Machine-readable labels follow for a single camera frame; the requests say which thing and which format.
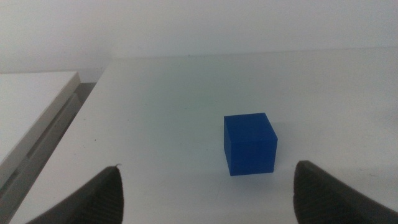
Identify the white side table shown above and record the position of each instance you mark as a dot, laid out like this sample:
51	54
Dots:
28	105

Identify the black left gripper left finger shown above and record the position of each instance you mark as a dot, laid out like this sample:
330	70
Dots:
96	199

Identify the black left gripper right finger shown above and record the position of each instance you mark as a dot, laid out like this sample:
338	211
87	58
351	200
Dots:
326	199

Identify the blue cube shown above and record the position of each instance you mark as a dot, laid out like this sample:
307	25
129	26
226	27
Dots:
250	146

